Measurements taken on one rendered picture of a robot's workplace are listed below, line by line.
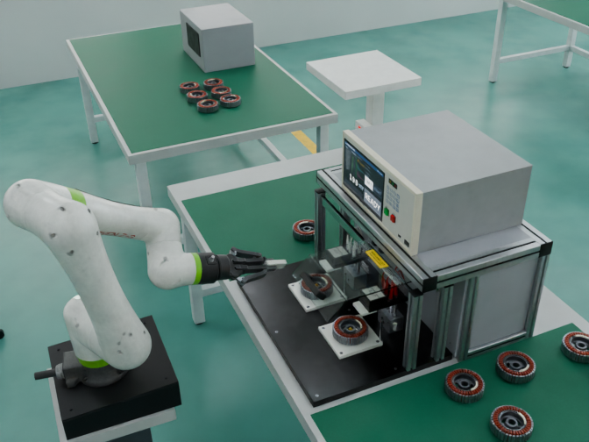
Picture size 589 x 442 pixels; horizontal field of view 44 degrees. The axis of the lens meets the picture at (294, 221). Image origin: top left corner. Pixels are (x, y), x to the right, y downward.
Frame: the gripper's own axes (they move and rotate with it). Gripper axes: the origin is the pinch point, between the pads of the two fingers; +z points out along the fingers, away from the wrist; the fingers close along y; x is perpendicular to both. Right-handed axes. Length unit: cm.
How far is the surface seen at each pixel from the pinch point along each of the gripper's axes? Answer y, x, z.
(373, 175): 9.6, -32.4, 22.5
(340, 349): -27.6, 6.3, 16.7
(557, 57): 267, 113, 430
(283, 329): -13.6, 17.9, 6.7
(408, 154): 11, -41, 30
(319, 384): -37.5, 6.3, 5.3
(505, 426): -67, -21, 40
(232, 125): 127, 76, 52
